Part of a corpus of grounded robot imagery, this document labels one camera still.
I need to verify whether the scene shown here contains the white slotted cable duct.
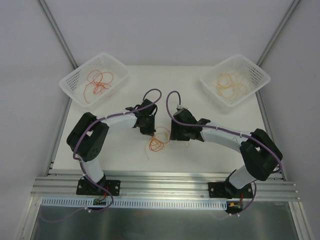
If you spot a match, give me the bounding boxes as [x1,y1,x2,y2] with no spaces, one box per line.
[41,197,227,211]

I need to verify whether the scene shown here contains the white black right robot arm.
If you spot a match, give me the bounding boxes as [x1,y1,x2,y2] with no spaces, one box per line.
[170,107,283,199]

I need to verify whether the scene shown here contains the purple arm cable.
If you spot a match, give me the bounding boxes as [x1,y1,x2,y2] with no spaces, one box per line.
[72,88,163,213]
[165,90,284,217]

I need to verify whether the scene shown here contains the aluminium table frame rail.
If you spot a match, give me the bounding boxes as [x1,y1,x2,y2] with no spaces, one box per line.
[31,169,301,202]

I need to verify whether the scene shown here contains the yellow cable tangle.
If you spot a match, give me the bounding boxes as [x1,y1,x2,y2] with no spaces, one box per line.
[142,127,173,161]

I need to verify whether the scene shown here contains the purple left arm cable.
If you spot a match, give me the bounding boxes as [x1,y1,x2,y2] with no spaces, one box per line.
[72,88,163,213]

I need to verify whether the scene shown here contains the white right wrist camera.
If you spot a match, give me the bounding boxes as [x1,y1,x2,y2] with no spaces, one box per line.
[176,104,188,111]

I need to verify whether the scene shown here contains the white plastic basket right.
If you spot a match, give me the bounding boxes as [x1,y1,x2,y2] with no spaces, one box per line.
[199,54,271,113]

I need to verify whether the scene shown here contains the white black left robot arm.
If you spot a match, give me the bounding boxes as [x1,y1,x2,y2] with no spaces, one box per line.
[66,99,158,196]

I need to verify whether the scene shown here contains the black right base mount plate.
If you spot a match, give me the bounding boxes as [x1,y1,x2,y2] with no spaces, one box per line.
[207,182,253,199]

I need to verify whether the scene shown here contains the white plastic basket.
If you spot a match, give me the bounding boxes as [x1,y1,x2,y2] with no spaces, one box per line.
[199,54,271,113]
[58,52,130,111]

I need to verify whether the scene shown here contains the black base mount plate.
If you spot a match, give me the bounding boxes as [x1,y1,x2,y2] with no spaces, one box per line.
[75,177,121,196]
[207,182,253,199]

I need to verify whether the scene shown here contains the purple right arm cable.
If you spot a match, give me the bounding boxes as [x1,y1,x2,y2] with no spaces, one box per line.
[165,90,284,217]

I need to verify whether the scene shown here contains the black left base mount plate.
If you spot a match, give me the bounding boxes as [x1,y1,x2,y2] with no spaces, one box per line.
[75,177,121,196]

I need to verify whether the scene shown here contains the white plastic basket left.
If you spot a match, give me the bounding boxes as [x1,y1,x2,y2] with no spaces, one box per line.
[58,52,130,111]

